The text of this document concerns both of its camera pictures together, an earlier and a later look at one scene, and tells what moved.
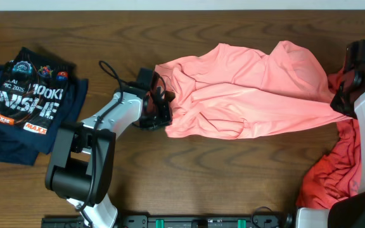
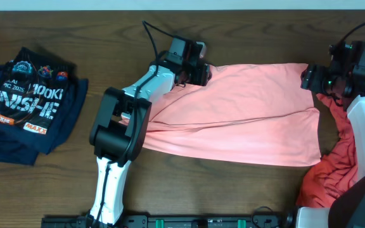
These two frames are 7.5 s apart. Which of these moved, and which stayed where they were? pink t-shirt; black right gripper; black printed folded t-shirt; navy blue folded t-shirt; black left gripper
Moved: black left gripper; pink t-shirt; black right gripper
Stayed: black printed folded t-shirt; navy blue folded t-shirt
